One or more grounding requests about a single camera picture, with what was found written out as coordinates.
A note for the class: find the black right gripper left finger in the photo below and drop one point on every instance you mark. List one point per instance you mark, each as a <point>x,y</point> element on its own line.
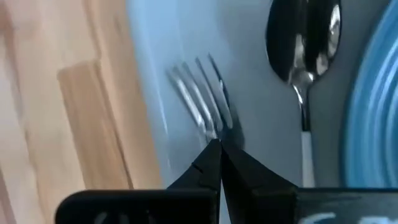
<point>206,171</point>

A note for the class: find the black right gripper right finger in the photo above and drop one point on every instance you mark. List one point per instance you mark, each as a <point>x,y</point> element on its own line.
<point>255,193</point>

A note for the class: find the silver metal fork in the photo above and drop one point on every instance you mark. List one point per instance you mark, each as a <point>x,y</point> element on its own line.
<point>199,102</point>

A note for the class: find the grey tray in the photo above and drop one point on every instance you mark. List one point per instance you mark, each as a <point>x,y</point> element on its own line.
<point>248,77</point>

